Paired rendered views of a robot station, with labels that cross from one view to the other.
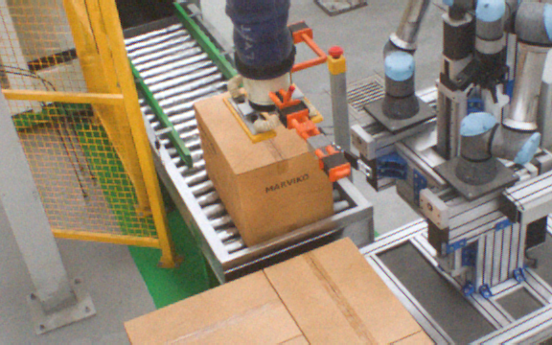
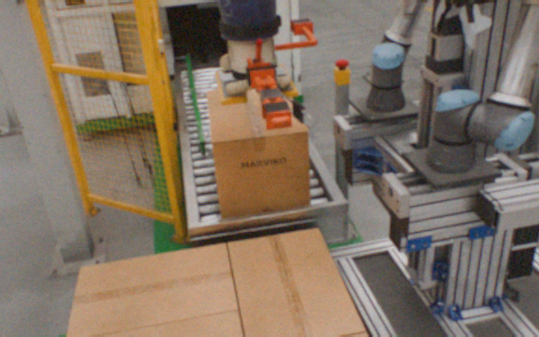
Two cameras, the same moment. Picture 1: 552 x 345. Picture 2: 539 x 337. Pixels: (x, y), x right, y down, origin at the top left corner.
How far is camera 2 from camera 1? 1.41 m
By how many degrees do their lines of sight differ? 12
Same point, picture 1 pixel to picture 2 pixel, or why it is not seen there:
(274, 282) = (232, 256)
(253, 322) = (196, 288)
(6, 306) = (38, 250)
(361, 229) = (335, 226)
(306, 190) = (283, 174)
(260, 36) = not seen: outside the picture
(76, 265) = (108, 228)
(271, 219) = (246, 197)
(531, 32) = not seen: outside the picture
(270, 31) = not seen: outside the picture
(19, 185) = (44, 137)
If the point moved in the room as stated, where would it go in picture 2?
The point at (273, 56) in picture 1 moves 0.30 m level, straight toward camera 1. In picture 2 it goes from (251, 15) to (232, 40)
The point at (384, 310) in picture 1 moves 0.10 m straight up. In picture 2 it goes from (330, 303) to (330, 281)
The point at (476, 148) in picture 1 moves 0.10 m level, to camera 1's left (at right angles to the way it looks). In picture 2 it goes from (451, 126) to (416, 126)
